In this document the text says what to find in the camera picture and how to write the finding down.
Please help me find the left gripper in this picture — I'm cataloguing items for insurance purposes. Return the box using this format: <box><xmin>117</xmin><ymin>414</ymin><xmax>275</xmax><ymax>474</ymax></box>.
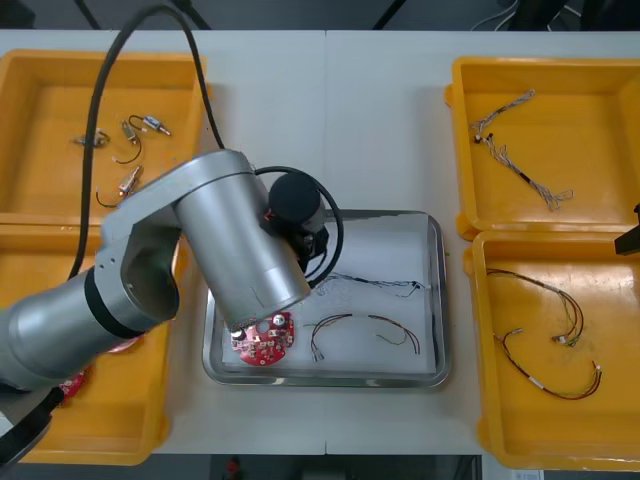
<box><xmin>288</xmin><ymin>227</ymin><xmax>332</xmax><ymax>271</ymax></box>

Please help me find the red black green-yellow wire harness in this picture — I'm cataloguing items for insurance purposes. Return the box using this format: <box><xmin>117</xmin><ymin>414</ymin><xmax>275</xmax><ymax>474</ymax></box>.
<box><xmin>309</xmin><ymin>313</ymin><xmax>423</xmax><ymax>363</ymax></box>

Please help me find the white sheet liner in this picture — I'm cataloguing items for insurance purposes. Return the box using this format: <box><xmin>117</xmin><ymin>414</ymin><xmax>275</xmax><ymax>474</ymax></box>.
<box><xmin>221</xmin><ymin>212</ymin><xmax>437</xmax><ymax>376</ymax></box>

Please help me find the round red circuit board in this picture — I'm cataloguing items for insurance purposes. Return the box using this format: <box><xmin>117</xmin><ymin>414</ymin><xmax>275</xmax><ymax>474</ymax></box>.
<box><xmin>105</xmin><ymin>333</ymin><xmax>147</xmax><ymax>355</ymax></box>
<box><xmin>58</xmin><ymin>366</ymin><xmax>95</xmax><ymax>400</ymax></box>
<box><xmin>229</xmin><ymin>310</ymin><xmax>297</xmax><ymax>369</ymax></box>

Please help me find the white grey harness black sleeve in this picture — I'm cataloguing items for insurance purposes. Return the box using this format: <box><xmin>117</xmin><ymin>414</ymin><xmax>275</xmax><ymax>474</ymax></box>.
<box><xmin>480</xmin><ymin>131</ymin><xmax>575</xmax><ymax>212</ymax></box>

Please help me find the steel tray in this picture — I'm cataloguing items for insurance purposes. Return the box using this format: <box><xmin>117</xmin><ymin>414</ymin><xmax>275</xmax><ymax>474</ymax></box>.
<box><xmin>201</xmin><ymin>209</ymin><xmax>449</xmax><ymax>389</ymax></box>

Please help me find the yellow-orange plastic bin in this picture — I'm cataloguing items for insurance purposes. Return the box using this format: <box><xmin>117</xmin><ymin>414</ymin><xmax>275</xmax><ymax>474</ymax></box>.
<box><xmin>0</xmin><ymin>224</ymin><xmax>192</xmax><ymax>467</ymax></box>
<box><xmin>463</xmin><ymin>230</ymin><xmax>640</xmax><ymax>471</ymax></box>
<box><xmin>444</xmin><ymin>55</ymin><xmax>640</xmax><ymax>242</ymax></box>
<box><xmin>0</xmin><ymin>48</ymin><xmax>215</xmax><ymax>227</ymax></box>

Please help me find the small metal solenoid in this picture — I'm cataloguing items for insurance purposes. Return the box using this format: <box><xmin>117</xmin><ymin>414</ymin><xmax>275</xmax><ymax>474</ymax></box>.
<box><xmin>72</xmin><ymin>129</ymin><xmax>110</xmax><ymax>150</ymax></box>
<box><xmin>95</xmin><ymin>165</ymin><xmax>146</xmax><ymax>208</ymax></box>
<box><xmin>111</xmin><ymin>118</ymin><xmax>145</xmax><ymax>165</ymax></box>

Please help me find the metal solenoid blue label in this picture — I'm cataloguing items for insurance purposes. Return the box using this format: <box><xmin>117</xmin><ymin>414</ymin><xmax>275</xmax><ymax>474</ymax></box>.
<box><xmin>128</xmin><ymin>114</ymin><xmax>172</xmax><ymax>138</ymax></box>

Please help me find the blue-white wire harness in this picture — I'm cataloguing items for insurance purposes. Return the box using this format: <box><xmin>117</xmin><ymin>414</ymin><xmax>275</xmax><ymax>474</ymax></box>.
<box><xmin>316</xmin><ymin>272</ymin><xmax>434</xmax><ymax>302</ymax></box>

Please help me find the white grey wire harness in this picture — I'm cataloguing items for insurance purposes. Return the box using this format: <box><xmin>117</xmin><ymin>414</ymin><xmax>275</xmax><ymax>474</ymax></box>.
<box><xmin>469</xmin><ymin>88</ymin><xmax>537</xmax><ymax>145</ymax></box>

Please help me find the white background cable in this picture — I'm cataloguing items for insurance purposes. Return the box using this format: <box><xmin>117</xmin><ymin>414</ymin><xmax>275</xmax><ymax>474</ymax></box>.
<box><xmin>471</xmin><ymin>0</ymin><xmax>522</xmax><ymax>32</ymax></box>

